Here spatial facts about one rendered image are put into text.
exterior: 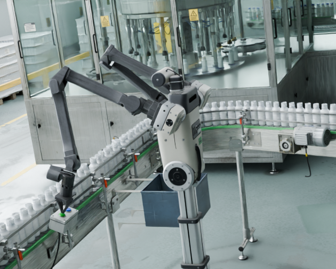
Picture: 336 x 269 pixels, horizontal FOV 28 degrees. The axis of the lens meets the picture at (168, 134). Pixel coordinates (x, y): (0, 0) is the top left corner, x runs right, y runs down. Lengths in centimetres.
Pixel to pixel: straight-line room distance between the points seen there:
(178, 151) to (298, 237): 233
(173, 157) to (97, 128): 399
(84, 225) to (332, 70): 522
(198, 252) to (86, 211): 66
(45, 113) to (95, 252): 239
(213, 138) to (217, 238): 95
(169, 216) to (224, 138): 120
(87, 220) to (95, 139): 360
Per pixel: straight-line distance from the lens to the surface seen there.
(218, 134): 488
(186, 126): 319
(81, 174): 372
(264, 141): 477
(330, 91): 838
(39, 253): 330
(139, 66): 355
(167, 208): 384
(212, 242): 540
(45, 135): 754
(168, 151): 325
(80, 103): 722
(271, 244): 529
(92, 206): 376
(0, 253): 308
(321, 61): 832
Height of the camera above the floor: 223
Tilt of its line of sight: 15 degrees down
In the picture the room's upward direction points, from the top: 7 degrees counter-clockwise
